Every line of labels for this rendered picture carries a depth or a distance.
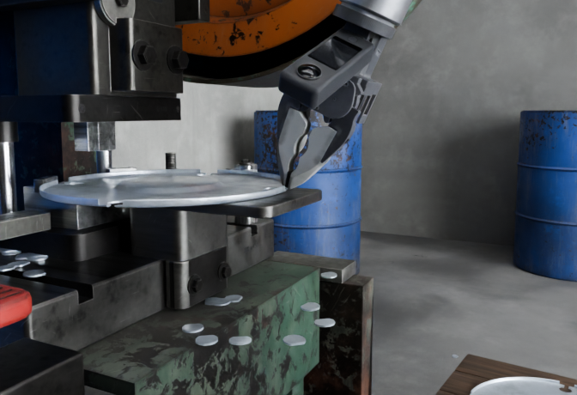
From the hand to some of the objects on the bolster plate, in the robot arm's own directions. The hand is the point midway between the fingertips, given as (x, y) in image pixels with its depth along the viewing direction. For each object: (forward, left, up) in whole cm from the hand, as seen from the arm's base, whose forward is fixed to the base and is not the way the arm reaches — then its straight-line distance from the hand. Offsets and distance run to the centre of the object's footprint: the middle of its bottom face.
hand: (288, 179), depth 65 cm
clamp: (+19, +28, -9) cm, 35 cm away
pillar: (+32, +6, -6) cm, 34 cm away
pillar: (+27, +22, -6) cm, 36 cm away
